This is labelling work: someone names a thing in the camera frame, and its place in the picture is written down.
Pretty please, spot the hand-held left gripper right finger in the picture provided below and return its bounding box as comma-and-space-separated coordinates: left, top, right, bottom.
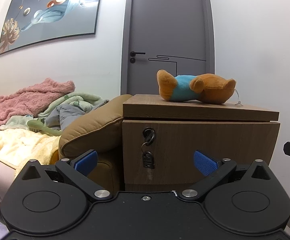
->
179, 150, 272, 203

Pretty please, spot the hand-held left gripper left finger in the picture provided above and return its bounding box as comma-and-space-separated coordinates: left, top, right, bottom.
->
22, 149, 111, 204

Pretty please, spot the wooden drawer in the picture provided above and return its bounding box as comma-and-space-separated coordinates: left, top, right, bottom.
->
122, 119, 281, 193

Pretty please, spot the black key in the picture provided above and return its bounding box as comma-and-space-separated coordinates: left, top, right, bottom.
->
143, 128, 156, 147

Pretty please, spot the brown plush bear blue shirt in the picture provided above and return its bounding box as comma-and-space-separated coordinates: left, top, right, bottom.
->
156, 70, 236, 104

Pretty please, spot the brown leather sofa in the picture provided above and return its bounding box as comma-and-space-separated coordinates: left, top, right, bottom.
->
58, 94, 133, 193

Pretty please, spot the grey cloth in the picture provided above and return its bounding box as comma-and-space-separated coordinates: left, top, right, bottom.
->
44, 104, 90, 132

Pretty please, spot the wooden nightstand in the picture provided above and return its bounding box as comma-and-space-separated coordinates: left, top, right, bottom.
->
122, 94, 281, 193

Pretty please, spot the green plush toy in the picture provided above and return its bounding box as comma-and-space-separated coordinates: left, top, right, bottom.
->
27, 119, 63, 137

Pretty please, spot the black key fob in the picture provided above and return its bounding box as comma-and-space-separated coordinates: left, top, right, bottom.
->
141, 142, 156, 180

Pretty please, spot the yellow fluffy blanket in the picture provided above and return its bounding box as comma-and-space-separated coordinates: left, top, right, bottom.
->
0, 127, 61, 178

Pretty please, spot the clear suction cup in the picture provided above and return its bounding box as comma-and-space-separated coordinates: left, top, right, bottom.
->
234, 89, 245, 106

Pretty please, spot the pink fluffy blanket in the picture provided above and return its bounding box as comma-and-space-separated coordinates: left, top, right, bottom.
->
0, 78, 76, 135

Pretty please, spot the grey door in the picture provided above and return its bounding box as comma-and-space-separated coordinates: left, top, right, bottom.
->
120, 0, 215, 96

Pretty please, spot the framed abstract wall picture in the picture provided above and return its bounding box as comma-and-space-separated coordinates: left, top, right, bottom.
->
0, 0, 105, 56

